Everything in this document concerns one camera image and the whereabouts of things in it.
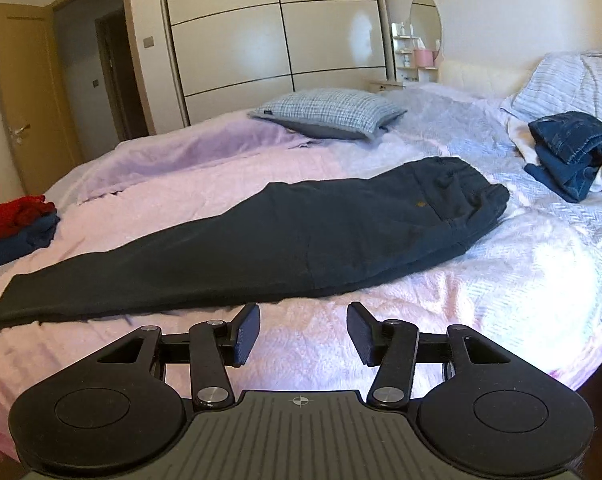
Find white padded headboard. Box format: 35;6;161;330
438;57;547;101

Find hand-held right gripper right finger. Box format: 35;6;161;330
347;301;512;408

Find blue folded garment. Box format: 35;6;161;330
0;215;60;272

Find wooden door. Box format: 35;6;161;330
0;2;84;196

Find cream wardrobe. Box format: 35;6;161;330
156;0;389;126

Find blue jeans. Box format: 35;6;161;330
524;111;602;204

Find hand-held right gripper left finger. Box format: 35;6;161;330
96;302;262;408

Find red garment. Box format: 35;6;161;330
0;195;58;248

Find grey checked pillow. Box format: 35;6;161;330
247;87;408;142

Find purple blanket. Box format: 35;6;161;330
76;120;322;206

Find bed with pink cover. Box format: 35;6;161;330
0;125;602;461

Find round mirror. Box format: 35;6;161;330
409;0;443;53

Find dark green pants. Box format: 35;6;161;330
0;156;511;331

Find white nightstand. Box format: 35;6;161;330
370;22;439;93

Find striped pillow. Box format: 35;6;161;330
501;50;602;137

